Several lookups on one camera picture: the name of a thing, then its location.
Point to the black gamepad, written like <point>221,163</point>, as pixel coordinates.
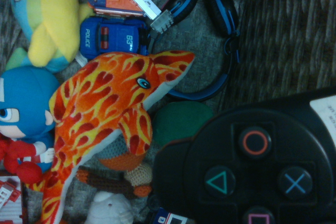
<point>249,182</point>

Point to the grey woven basket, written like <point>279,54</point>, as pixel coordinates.
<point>275,37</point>

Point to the green soft ball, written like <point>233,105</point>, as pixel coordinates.
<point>181,121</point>

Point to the orange flame dolphin plush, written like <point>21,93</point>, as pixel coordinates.
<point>105,90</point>

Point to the crocheted doll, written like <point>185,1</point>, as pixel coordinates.
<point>123,159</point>

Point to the blue police toy car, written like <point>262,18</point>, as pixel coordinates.
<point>113,37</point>

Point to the black blue headphones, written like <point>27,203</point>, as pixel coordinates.
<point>220,11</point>

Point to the small blue white toy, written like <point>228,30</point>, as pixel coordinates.
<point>168,218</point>

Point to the white plush toy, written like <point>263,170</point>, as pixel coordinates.
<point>107,208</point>

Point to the yellow and blue fish plush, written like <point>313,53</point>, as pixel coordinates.
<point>52,24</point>

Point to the blue masked hero plush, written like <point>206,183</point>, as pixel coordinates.
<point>26,90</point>

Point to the red white toy truck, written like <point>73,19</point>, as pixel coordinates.
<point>10,197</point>

